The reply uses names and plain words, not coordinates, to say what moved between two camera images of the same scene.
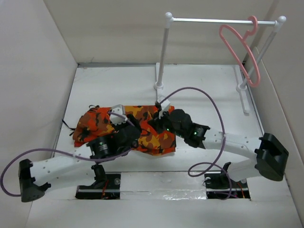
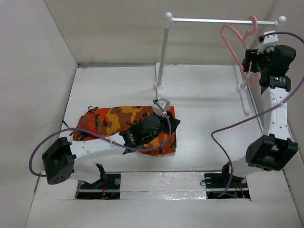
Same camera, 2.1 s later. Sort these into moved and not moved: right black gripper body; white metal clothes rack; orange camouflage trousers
Moved: right black gripper body
Not moved: white metal clothes rack; orange camouflage trousers
